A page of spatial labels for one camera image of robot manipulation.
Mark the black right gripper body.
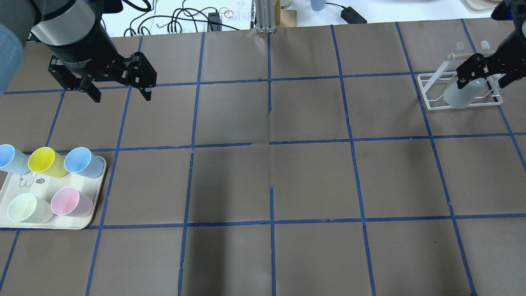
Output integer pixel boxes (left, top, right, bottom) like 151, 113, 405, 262
485, 32, 526, 78

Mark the yellow cup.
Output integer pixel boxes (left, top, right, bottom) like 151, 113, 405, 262
28, 147, 68, 178

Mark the white ikea cup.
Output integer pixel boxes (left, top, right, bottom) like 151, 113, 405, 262
443, 79, 485, 109

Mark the blue cup at tray end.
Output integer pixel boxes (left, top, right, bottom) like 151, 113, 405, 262
0, 144, 30, 175

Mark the pale green cup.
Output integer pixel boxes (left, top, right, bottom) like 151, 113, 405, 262
7, 193, 54, 223

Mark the blue cup near pink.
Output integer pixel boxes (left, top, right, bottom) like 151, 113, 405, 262
64, 147, 105, 179

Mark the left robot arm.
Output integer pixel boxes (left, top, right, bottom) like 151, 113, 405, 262
0, 0, 157, 103

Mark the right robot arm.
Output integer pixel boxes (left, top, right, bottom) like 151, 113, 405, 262
455, 0, 526, 90

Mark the white wire cup rack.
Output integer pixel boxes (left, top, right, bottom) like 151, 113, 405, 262
417, 42, 503, 111

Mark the aluminium frame post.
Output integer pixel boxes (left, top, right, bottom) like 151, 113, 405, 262
253, 0, 276, 34

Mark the beige serving tray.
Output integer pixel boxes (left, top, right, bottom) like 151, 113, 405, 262
0, 162, 108, 230

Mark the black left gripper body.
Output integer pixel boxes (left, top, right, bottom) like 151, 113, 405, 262
48, 22, 153, 90

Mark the black power adapter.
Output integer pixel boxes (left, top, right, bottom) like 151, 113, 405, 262
340, 6, 368, 24

